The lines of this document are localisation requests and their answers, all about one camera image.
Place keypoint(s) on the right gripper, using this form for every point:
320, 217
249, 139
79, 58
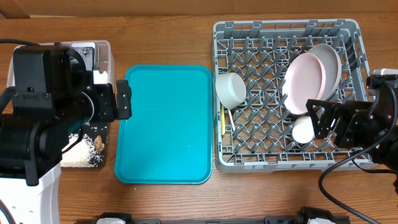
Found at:
351, 112

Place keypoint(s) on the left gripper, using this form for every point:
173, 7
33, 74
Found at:
107, 112

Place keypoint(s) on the white napkin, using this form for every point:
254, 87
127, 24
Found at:
100, 78

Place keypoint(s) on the brown food scrap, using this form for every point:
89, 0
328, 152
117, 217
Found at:
99, 144

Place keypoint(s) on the white cup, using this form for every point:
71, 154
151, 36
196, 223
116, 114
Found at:
303, 130

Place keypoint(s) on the white rice heap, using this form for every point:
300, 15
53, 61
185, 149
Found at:
79, 152

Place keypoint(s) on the pink round plate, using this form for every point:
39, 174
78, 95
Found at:
305, 80

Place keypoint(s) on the grey round plate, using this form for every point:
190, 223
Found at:
332, 64

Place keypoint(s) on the yellow plastic spoon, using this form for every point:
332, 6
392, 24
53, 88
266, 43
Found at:
223, 125

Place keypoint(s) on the grey bowl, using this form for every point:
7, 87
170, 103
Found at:
230, 90

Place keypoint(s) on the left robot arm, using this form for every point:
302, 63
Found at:
54, 95

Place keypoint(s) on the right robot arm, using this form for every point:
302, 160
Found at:
382, 117

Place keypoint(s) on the grey dishwasher rack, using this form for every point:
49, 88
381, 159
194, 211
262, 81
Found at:
260, 52

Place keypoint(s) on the black plastic tray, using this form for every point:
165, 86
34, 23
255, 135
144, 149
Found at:
93, 146

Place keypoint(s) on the clear plastic bin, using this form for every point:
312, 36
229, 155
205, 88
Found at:
104, 59

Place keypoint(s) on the teal serving tray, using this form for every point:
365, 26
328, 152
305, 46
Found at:
169, 137

